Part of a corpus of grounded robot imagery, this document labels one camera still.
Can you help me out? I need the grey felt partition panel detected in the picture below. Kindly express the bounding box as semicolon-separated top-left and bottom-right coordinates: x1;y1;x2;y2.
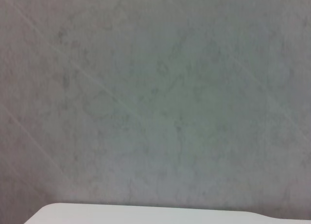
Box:
0;0;311;224

